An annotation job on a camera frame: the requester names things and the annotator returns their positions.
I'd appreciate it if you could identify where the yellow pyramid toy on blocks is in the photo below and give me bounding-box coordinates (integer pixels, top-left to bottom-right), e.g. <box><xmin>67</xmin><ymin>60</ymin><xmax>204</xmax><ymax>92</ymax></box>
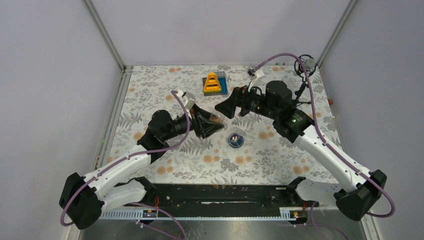
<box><xmin>202</xmin><ymin>71</ymin><xmax>228</xmax><ymax>97</ymax></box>

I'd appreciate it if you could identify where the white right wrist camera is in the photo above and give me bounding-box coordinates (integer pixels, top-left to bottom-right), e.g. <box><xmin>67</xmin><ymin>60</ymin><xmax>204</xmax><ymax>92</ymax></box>
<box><xmin>246</xmin><ymin>67</ymin><xmax>265</xmax><ymax>91</ymax></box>

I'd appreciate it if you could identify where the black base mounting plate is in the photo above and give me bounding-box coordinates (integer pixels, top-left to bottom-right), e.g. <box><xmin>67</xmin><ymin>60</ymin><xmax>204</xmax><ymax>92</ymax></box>
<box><xmin>123</xmin><ymin>183</ymin><xmax>320</xmax><ymax>218</ymax></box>

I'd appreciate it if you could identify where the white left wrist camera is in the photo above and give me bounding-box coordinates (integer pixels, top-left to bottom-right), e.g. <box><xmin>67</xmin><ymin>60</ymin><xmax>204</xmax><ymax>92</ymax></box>
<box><xmin>176</xmin><ymin>89</ymin><xmax>196</xmax><ymax>112</ymax></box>

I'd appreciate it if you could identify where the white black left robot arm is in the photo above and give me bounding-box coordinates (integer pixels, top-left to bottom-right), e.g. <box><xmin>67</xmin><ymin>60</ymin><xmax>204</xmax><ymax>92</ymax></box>
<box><xmin>59</xmin><ymin>104</ymin><xmax>224</xmax><ymax>230</ymax></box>

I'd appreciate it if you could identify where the black microphone on tripod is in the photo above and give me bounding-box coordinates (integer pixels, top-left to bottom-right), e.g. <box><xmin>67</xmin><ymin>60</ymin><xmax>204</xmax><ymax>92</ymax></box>
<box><xmin>293</xmin><ymin>54</ymin><xmax>317</xmax><ymax>107</ymax></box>

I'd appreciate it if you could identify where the white slotted cable duct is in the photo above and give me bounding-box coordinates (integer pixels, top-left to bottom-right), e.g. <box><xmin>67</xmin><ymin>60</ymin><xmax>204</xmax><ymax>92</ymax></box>
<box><xmin>99</xmin><ymin>207</ymin><xmax>297</xmax><ymax>222</ymax></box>

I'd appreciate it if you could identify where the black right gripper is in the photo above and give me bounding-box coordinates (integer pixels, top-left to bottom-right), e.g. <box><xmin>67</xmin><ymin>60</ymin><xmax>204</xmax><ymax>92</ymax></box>
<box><xmin>214</xmin><ymin>81</ymin><xmax>279</xmax><ymax>120</ymax></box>

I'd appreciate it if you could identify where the floral patterned table mat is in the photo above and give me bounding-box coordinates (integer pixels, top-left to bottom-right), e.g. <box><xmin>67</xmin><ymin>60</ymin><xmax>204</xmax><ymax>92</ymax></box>
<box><xmin>108</xmin><ymin>65</ymin><xmax>336</xmax><ymax>185</ymax></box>

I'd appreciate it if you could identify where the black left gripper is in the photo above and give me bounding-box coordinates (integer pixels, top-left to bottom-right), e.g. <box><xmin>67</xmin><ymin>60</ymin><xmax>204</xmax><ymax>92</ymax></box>
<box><xmin>163</xmin><ymin>104</ymin><xmax>224</xmax><ymax>141</ymax></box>

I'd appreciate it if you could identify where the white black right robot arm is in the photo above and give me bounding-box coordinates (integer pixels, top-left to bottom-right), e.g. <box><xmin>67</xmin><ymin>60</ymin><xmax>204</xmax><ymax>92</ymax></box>
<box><xmin>214</xmin><ymin>80</ymin><xmax>387</xmax><ymax>221</ymax></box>

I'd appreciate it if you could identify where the round clear blue pill case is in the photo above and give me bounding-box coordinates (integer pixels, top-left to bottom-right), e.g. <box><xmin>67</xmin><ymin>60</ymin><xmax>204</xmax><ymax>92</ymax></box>
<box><xmin>227</xmin><ymin>133</ymin><xmax>245</xmax><ymax>148</ymax></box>

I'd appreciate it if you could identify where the small amber pill bottle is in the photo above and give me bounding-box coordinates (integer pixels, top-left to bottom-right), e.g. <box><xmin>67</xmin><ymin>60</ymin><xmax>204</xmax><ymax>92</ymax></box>
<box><xmin>209</xmin><ymin>113</ymin><xmax>226</xmax><ymax>124</ymax></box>

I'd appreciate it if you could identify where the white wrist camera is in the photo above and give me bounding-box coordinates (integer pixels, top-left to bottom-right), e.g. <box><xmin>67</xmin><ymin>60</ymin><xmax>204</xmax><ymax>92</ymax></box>
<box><xmin>246</xmin><ymin>67</ymin><xmax>265</xmax><ymax>91</ymax></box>
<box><xmin>176</xmin><ymin>89</ymin><xmax>196</xmax><ymax>112</ymax></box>

